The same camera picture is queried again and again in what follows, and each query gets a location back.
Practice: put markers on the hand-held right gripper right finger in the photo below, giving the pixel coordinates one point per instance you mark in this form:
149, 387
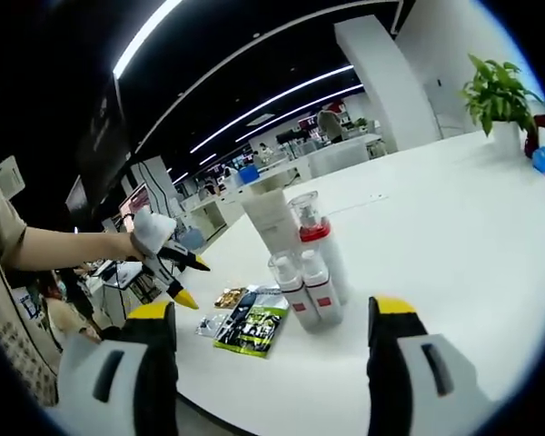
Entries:
390, 372

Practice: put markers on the dark red container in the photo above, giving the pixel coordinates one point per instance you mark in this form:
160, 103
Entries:
530, 141

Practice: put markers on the white skincare cream tube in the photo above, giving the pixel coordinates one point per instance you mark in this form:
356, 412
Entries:
270, 218

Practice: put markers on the blue storage bin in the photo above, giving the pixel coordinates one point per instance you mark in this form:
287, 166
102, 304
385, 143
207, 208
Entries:
249, 175

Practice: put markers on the person's left hand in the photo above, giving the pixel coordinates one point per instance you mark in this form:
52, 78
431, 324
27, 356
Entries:
126, 247

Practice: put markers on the blue water jug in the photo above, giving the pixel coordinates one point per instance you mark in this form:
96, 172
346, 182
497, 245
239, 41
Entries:
191, 238

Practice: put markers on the computer monitor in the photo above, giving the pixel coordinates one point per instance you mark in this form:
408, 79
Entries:
135, 202

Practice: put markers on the green and silver skincare sachet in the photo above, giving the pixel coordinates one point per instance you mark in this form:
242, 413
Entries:
252, 327

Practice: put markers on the long ceiling light strip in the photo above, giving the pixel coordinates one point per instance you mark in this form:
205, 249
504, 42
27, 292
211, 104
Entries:
147, 34

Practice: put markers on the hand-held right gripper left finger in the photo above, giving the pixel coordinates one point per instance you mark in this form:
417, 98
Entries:
159, 377

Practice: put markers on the gold skincare sachet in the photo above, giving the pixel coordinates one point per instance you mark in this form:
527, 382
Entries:
229, 299

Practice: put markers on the red collar skincare pump bottle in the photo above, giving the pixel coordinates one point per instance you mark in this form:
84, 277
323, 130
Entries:
315, 234

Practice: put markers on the dark hanging display screen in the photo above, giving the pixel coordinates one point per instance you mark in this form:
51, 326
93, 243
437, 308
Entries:
102, 136

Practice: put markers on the green plant in white pot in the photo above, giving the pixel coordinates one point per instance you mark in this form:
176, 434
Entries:
499, 91

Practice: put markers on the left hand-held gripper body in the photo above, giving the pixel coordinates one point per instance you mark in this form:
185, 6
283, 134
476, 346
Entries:
152, 231

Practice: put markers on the clear skincare sachet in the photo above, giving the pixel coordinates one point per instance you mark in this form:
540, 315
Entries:
211, 324

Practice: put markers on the small white skincare bottle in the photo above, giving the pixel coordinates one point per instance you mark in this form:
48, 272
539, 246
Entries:
324, 295
297, 304

